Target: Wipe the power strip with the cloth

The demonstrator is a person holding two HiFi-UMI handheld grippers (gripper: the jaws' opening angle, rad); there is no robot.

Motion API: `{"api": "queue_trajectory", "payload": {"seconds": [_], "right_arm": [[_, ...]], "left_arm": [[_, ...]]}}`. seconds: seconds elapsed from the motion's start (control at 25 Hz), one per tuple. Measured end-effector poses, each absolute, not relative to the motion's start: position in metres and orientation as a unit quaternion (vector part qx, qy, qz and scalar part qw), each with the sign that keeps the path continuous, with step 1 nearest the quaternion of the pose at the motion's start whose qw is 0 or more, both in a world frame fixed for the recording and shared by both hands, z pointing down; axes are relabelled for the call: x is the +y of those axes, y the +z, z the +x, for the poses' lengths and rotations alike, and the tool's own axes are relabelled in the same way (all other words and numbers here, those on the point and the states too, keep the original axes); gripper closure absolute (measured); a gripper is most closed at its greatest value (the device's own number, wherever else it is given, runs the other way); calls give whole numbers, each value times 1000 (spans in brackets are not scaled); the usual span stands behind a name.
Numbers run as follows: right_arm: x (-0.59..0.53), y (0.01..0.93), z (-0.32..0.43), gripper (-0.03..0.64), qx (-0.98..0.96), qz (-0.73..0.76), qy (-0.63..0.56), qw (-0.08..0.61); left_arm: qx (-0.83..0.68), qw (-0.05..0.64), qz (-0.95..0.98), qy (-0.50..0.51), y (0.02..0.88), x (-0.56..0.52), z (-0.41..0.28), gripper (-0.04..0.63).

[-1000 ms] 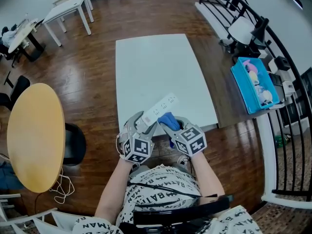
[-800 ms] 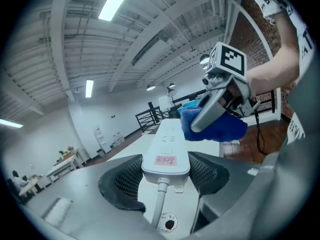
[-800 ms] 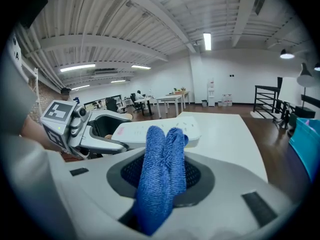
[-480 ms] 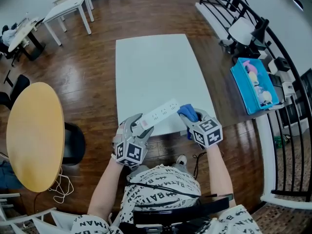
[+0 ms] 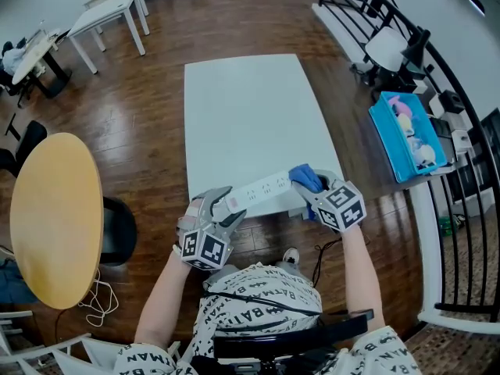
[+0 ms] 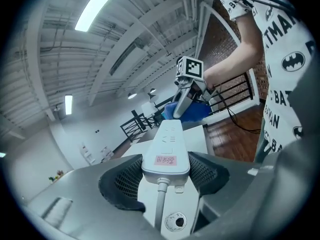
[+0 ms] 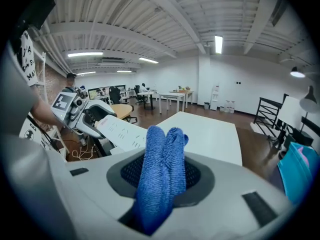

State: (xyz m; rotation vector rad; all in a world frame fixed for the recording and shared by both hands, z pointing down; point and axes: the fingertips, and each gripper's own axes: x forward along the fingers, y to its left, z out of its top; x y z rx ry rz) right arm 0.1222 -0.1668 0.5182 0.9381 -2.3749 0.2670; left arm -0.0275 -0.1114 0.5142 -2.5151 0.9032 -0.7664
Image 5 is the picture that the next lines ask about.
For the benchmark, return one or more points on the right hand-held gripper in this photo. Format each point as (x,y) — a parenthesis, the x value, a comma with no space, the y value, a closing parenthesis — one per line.
(340,207)

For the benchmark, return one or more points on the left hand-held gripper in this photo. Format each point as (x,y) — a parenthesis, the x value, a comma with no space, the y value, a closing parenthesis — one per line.
(205,248)

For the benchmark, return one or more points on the blue cloth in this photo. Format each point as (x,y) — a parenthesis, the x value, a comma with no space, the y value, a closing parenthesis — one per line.
(306,178)

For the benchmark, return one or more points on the white power strip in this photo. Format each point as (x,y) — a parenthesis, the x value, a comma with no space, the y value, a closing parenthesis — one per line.
(259,191)

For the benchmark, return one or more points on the person's right forearm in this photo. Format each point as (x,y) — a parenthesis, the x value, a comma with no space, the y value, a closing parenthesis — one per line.
(361,272)

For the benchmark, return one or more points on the person's left forearm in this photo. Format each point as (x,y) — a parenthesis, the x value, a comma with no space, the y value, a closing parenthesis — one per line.
(164,299)

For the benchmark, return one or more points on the person's left hand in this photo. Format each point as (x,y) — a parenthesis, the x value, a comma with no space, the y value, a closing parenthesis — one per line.
(191,217)

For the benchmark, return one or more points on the person's right shoe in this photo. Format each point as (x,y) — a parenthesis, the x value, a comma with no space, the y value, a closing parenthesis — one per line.
(291,256)

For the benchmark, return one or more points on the blue plastic crate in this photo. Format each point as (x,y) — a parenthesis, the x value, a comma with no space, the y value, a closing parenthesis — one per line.
(390,143)

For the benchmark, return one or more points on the grey trousers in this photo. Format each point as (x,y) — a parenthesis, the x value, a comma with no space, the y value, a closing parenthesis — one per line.
(287,266)

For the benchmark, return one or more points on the patterned white shirt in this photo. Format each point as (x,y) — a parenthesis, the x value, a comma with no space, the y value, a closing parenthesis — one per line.
(265,287)

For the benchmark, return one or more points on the black round stool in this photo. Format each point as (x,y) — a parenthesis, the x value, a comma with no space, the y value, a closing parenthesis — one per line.
(119,233)

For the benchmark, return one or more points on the yellow plush toy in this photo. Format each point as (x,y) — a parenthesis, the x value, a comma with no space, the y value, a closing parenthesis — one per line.
(405,123)

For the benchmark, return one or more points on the white plush toy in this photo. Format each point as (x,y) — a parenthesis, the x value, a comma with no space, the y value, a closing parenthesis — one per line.
(426,152)

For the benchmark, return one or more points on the pink plush toy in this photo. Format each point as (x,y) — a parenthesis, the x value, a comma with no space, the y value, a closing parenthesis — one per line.
(402,106)

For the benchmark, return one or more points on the green crate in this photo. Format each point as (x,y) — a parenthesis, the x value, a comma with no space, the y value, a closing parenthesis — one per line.
(451,226)

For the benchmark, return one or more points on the black metal railing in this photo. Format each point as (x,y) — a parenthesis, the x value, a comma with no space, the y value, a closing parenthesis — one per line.
(465,139)

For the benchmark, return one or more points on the black box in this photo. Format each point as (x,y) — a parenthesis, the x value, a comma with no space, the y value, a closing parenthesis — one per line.
(452,101)

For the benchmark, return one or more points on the yellow round table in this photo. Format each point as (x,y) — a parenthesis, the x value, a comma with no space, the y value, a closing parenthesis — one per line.
(56,221)

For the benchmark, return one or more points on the black desk lamp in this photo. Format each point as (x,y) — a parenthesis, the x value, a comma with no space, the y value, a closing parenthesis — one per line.
(416,49)

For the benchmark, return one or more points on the blue bag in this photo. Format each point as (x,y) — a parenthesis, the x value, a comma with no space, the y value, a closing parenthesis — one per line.
(15,283)

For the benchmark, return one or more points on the white rectangular desk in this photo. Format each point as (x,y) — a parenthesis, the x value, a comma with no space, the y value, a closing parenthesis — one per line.
(105,12)

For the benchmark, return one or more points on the round white table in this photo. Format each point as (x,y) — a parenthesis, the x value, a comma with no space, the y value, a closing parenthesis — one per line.
(33,61)

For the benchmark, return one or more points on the black pendant lamp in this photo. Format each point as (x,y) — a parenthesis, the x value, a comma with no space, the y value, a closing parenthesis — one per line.
(477,5)

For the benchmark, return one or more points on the black office chair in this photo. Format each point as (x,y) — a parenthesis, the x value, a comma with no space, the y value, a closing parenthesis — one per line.
(9,88)

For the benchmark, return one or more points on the black chest mount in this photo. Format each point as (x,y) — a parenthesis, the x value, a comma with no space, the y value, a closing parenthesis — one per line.
(289,334)

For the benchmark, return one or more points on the white chair frame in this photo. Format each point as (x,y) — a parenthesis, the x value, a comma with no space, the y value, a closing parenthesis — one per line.
(47,350)

